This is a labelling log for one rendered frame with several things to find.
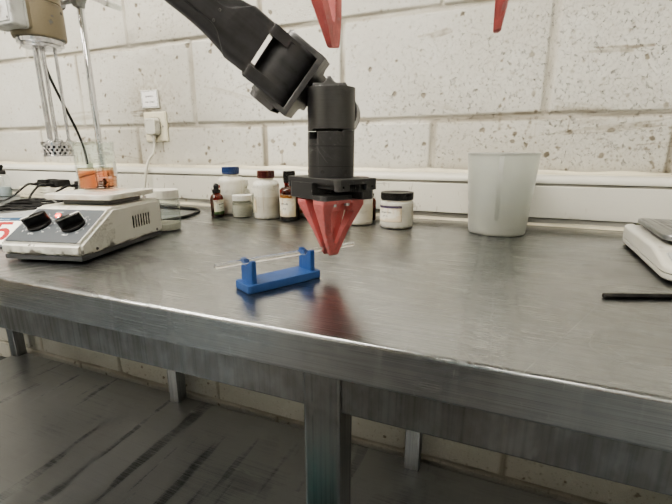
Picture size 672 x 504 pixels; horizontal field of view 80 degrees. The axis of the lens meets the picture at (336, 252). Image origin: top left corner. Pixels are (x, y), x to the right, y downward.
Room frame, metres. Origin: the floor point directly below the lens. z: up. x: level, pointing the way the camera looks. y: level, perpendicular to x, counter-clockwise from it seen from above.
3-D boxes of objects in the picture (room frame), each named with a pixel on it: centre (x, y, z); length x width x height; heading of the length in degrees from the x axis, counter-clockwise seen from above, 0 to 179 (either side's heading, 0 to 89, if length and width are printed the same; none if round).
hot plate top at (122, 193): (0.68, 0.39, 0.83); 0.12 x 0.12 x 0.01; 81
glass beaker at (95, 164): (0.69, 0.41, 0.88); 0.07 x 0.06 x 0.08; 143
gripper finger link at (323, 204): (0.51, 0.01, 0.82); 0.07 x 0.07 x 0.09; 39
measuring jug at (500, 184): (0.75, -0.31, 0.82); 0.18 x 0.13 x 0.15; 157
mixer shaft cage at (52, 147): (0.98, 0.66, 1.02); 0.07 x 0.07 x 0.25
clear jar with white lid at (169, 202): (0.79, 0.34, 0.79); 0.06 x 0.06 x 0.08
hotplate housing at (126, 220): (0.65, 0.40, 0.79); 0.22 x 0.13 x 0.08; 171
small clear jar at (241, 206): (0.95, 0.22, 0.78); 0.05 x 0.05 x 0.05
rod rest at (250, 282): (0.46, 0.07, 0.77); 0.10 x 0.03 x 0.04; 130
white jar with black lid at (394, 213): (0.82, -0.13, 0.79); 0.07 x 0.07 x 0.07
